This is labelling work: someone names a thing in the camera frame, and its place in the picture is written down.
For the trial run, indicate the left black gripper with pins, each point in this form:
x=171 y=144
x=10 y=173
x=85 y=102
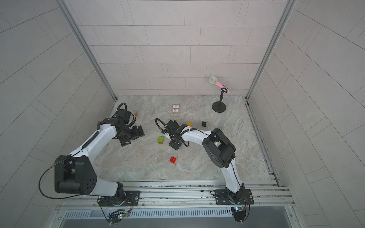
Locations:
x=137 y=134

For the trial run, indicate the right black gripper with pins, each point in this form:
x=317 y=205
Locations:
x=174 y=145

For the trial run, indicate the red lego brick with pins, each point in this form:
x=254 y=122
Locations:
x=173 y=160

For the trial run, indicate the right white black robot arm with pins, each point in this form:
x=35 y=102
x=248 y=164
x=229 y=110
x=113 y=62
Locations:
x=219 y=148

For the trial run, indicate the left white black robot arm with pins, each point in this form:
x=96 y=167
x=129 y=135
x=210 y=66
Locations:
x=74 y=173

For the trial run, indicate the red white card box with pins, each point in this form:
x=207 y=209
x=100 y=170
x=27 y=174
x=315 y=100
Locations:
x=175 y=109

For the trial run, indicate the black microphone stand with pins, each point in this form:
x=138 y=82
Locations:
x=219 y=106

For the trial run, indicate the pink toy microphone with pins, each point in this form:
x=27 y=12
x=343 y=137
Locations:
x=214 y=81

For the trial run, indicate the left circuit board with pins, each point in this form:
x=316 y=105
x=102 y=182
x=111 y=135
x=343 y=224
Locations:
x=117 y=216

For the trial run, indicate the circuit board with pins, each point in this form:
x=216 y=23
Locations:
x=117 y=216
x=240 y=214

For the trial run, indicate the right circuit board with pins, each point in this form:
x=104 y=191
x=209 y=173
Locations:
x=240 y=214

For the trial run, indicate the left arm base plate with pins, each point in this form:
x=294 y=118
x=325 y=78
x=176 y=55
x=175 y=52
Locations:
x=126 y=199

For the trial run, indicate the aluminium rail frame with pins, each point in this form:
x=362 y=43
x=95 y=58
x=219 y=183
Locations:
x=173 y=199

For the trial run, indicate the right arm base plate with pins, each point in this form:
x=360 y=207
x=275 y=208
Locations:
x=225 y=197

